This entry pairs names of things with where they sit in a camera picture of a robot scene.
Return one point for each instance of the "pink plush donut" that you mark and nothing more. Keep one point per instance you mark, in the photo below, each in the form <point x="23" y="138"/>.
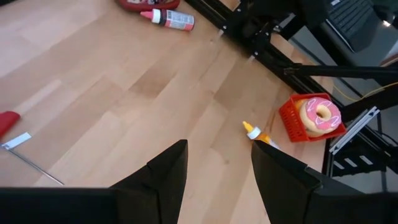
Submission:
<point x="332" y="115"/>

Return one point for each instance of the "black aluminium table frame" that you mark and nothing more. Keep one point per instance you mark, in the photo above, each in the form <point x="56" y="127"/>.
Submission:
<point x="270" y="56"/>

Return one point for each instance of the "dark desk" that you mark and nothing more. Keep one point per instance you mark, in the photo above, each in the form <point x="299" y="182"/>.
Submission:
<point x="373" y="56"/>

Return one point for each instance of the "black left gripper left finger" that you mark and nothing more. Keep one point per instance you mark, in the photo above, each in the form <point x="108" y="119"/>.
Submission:
<point x="155" y="189"/>

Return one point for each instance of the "black laptop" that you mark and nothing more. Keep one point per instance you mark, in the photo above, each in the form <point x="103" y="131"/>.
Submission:
<point x="351" y="18"/>

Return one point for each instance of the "black box with white labels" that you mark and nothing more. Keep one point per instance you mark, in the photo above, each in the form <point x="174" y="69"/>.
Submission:
<point x="357" y="163"/>

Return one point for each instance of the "orange paint bottle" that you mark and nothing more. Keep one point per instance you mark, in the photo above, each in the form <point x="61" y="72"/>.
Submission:
<point x="255" y="133"/>

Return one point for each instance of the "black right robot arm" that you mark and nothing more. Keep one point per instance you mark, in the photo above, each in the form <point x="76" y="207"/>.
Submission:
<point x="280" y="15"/>

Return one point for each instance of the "silver aluminium bracket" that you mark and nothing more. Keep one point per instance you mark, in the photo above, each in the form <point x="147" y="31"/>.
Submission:
<point x="354" y="130"/>

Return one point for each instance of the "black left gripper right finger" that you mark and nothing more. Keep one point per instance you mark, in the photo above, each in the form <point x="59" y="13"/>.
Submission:
<point x="289" y="189"/>

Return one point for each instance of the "pink paint bottle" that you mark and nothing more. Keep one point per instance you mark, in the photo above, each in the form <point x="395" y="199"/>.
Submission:
<point x="177" y="20"/>

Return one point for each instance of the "red plastic mesh basket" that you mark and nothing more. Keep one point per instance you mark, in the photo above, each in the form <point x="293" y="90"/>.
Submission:
<point x="290" y="124"/>

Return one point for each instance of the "yellow plush donut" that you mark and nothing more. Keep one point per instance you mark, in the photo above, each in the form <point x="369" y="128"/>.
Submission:
<point x="299" y="103"/>

